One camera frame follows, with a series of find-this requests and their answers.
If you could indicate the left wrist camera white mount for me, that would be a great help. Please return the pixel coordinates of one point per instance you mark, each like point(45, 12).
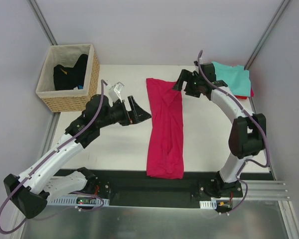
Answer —
point(114, 91)

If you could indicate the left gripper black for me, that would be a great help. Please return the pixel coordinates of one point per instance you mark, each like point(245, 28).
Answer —
point(127, 112)

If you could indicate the aluminium corner post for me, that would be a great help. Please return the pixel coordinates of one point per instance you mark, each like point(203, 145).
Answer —
point(283, 6)
point(42, 21)

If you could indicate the slotted cable duct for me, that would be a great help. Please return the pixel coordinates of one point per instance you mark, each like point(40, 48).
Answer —
point(208, 204)
point(79, 200)

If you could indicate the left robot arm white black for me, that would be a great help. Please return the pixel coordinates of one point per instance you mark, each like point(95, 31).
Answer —
point(32, 189)

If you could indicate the wicker basket with cloth liner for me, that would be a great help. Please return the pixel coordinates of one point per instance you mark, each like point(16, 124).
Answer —
point(68, 100)

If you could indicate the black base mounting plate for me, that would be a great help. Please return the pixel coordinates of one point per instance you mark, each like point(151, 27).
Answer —
point(136, 189)

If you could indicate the red folded t shirt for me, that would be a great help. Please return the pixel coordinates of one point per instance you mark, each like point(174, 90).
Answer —
point(245, 97)

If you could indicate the right slotted cable duct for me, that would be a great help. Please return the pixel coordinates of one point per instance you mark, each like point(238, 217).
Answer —
point(208, 204)

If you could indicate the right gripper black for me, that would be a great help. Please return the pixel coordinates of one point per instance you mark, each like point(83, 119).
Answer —
point(191, 83)

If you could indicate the right aluminium corner post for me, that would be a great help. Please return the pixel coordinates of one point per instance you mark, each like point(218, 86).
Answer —
point(283, 6)

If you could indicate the left aluminium corner post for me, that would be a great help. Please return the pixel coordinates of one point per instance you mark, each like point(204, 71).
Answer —
point(42, 21)

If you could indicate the teal folded t shirt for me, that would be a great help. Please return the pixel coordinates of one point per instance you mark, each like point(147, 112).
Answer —
point(236, 77)

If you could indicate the black t shirt in basket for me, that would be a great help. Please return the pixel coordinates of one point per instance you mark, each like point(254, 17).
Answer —
point(70, 78)

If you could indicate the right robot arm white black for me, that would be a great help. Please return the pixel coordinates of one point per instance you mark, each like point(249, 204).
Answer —
point(247, 131)

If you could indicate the left slotted cable duct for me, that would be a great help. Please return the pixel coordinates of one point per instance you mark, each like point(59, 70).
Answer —
point(79, 200)

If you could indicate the pink t shirt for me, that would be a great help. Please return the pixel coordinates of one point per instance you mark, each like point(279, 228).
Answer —
point(165, 152)

